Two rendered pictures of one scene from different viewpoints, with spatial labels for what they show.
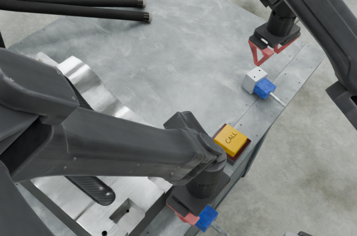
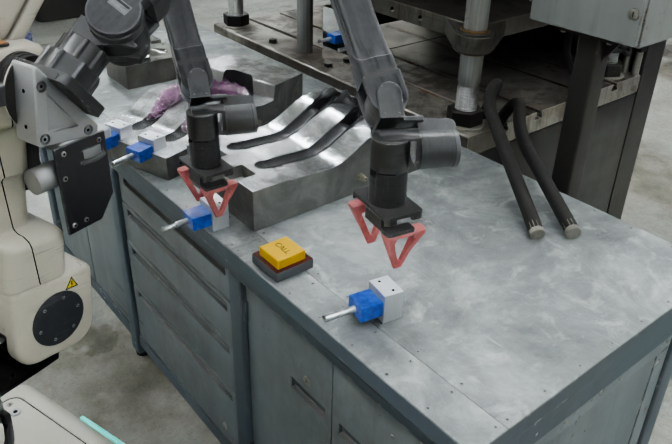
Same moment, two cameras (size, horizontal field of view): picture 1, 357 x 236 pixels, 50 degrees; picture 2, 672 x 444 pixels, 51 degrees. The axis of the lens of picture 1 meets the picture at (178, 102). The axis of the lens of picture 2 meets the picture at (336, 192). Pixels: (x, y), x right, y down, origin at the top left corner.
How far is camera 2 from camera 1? 1.47 m
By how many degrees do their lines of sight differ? 79
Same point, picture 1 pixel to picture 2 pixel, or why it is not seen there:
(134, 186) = (237, 158)
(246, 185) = not seen: outside the picture
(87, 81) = (360, 133)
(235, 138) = (280, 251)
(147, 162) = not seen: outside the picture
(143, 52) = (461, 226)
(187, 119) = (244, 104)
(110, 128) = not seen: outside the picture
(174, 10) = (569, 266)
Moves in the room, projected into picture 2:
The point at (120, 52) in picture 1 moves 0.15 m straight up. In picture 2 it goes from (460, 209) to (469, 144)
